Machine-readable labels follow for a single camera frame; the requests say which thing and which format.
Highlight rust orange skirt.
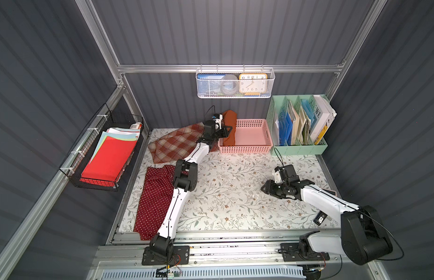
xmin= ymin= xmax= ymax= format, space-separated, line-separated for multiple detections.
xmin=223 ymin=110 xmax=238 ymax=147

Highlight dark red polka-dot skirt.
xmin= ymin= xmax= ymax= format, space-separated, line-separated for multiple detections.
xmin=134 ymin=164 xmax=175 ymax=240

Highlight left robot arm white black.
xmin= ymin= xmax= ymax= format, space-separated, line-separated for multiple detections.
xmin=149 ymin=114 xmax=233 ymax=261

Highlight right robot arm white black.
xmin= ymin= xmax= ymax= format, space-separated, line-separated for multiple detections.
xmin=261 ymin=164 xmax=393 ymax=266

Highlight grey tape roll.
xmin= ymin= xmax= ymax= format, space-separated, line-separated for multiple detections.
xmin=220 ymin=74 xmax=239 ymax=96

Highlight red plaid skirt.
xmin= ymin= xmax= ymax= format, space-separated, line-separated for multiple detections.
xmin=148 ymin=121 xmax=212 ymax=164

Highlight pink plastic basket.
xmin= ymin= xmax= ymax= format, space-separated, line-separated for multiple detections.
xmin=218 ymin=119 xmax=273 ymax=154

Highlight blue box in basket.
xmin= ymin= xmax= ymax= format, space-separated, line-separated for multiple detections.
xmin=196 ymin=73 xmax=225 ymax=98

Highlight blue folders in organizer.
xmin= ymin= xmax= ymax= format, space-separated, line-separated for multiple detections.
xmin=279 ymin=103 xmax=293 ymax=146

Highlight floral table mat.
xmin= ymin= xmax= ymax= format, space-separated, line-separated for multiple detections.
xmin=118 ymin=148 xmax=340 ymax=233

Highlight yellow alarm clock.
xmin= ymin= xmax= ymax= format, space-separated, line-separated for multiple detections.
xmin=239 ymin=73 xmax=268 ymax=95

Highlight mint green file organizer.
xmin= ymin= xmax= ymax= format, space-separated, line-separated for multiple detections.
xmin=266 ymin=94 xmax=328 ymax=156

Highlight white book in organizer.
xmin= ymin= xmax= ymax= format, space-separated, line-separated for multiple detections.
xmin=310 ymin=95 xmax=337 ymax=145

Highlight red paper stack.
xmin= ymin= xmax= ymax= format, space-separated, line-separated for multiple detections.
xmin=81 ymin=133 xmax=138 ymax=187

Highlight white wire wall basket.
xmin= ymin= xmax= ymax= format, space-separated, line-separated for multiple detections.
xmin=196 ymin=66 xmax=275 ymax=99

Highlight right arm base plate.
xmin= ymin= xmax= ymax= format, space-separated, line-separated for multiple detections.
xmin=278 ymin=243 xmax=330 ymax=262

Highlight black wire side basket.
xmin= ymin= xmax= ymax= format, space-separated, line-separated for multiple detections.
xmin=59 ymin=106 xmax=144 ymax=191

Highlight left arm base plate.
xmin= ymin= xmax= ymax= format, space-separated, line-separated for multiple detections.
xmin=141 ymin=246 xmax=190 ymax=266

